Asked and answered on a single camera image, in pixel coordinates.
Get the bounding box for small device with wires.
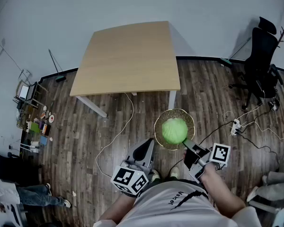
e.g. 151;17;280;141
268;99;280;111

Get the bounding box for person's left forearm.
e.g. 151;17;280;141
101;193;138;222

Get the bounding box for light wooden table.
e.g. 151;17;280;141
69;20;182;118

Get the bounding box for small metal-frame stool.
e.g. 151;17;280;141
32;81;49;110

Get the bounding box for black padded chair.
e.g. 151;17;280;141
0;150;42;187

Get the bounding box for black office chair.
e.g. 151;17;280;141
228;16;284;111

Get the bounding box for grey cloth pile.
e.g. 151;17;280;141
246;171;284;227

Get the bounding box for long white cable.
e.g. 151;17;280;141
95;92;135;177

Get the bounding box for person's shoe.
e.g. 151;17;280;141
169;166;180;180
151;169;162;182

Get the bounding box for person's white shirt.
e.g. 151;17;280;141
93;180;263;227

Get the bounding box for person's right shoe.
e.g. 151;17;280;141
169;166;180;180

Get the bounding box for black power cable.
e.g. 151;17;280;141
236;130;281;172

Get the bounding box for white power strip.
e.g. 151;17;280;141
230;118;242;136

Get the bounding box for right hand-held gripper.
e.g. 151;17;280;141
182;138;231;184

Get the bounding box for orange and black box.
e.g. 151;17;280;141
41;123;52;136

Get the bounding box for small open laptop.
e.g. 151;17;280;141
18;83;38;101

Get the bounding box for green-headed long-handled mop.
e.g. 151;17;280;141
219;36;253;66

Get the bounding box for person's right forearm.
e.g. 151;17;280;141
200;166;247;219

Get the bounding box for person's left shoe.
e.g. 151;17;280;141
151;169;162;182

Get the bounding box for dark long-handled broom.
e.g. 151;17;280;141
48;48;67;83

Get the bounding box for green box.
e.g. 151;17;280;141
29;122;41;134

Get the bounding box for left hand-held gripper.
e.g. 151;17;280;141
110;138;156;198

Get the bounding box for round green cabbage vegetable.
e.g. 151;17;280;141
161;118;189;145

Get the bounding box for thin white charging cable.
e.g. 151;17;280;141
223;103;284;167

